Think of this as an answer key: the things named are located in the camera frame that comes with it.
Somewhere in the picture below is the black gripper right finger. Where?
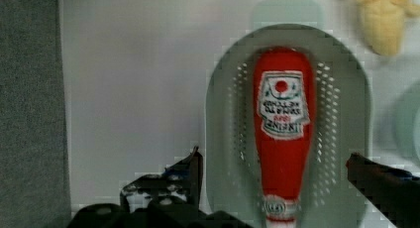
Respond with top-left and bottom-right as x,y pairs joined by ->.
346,153 -> 420,228

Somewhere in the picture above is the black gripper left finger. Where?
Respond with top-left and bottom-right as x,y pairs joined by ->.
120,146 -> 203,213

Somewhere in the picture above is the red ketchup bottle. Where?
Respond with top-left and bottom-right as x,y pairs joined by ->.
253,48 -> 316,228

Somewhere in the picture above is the green oval strainer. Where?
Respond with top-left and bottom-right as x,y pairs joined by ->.
205,0 -> 371,228

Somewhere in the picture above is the green cup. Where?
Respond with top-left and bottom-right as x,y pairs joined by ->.
394,83 -> 419,162

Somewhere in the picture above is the yellow peeled banana toy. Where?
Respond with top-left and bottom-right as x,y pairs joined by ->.
356,0 -> 419,57

